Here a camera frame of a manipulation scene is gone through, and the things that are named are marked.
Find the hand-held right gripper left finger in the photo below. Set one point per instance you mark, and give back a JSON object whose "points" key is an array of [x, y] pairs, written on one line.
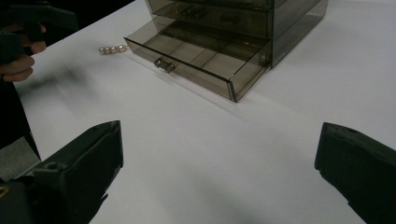
{"points": [[84, 168]]}

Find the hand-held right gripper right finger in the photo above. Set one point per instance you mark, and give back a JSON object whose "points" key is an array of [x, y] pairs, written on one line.
{"points": [[361, 168]]}

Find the pearl hair clip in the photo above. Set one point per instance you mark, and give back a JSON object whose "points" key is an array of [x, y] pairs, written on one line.
{"points": [[112, 49]]}

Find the smoky transparent drawer organizer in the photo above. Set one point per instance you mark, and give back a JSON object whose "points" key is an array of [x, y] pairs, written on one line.
{"points": [[274, 25]]}

